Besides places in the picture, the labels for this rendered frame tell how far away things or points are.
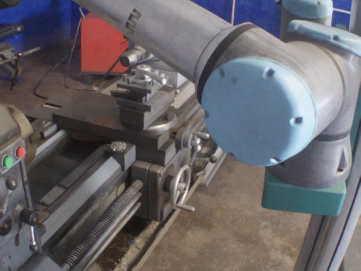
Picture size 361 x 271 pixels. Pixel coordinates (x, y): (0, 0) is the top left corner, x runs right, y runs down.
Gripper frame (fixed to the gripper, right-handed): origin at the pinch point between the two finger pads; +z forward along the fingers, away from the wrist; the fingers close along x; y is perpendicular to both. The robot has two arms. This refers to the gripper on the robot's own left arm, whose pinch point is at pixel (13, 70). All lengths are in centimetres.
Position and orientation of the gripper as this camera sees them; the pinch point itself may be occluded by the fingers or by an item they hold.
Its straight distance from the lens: 137.2
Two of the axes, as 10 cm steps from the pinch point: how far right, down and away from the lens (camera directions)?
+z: 7.9, 5.7, -2.2
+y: 3.9, -7.5, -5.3
